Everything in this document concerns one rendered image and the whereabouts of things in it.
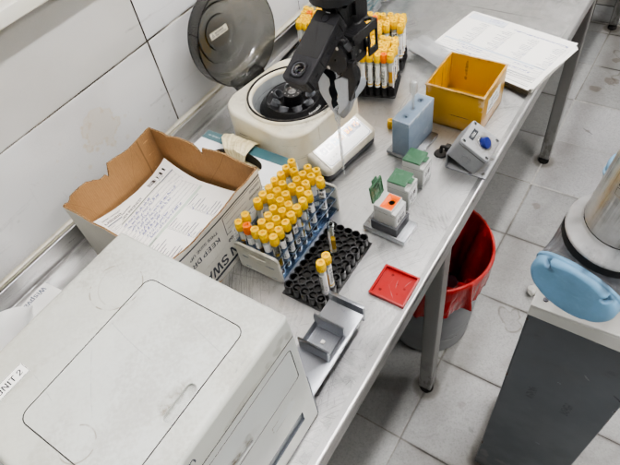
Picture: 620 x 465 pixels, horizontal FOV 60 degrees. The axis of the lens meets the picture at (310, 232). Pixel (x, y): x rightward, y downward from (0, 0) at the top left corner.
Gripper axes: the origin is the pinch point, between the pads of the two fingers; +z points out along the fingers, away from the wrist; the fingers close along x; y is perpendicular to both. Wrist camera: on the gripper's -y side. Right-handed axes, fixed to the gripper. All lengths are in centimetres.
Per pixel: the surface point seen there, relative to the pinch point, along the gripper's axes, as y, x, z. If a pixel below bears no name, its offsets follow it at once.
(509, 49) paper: 64, -2, 24
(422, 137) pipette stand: 24.5, -1.2, 22.6
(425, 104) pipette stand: 26.1, -0.9, 15.3
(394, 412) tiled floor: -1, -9, 113
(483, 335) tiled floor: 39, -18, 113
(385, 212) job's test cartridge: -0.5, -8.9, 18.8
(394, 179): 7.5, -5.6, 18.8
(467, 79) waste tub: 45, 0, 21
